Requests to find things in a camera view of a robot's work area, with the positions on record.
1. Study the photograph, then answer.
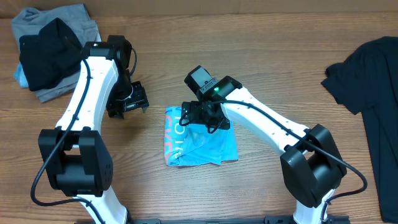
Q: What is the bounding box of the light blue printed t-shirt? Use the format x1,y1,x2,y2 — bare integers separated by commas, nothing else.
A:
164,106,239,166

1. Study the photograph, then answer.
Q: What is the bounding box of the folded light blue garment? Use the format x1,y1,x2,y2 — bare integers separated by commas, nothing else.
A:
13,63,29,88

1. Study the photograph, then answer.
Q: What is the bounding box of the folded black garment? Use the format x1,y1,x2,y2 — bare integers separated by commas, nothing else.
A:
19,18,81,91

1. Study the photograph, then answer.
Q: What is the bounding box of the black t-shirt at right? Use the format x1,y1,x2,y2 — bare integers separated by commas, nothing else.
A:
321,36,397,223

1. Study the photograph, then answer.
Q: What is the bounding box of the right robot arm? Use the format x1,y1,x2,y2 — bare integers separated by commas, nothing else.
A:
180,66,350,223

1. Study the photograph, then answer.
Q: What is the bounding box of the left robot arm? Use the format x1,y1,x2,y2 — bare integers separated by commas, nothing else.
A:
30,35,149,223

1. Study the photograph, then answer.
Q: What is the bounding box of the folded grey garment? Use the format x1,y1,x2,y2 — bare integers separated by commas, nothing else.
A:
11,4,101,103

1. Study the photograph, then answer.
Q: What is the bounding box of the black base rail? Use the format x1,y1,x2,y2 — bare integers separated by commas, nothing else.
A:
74,215,351,224

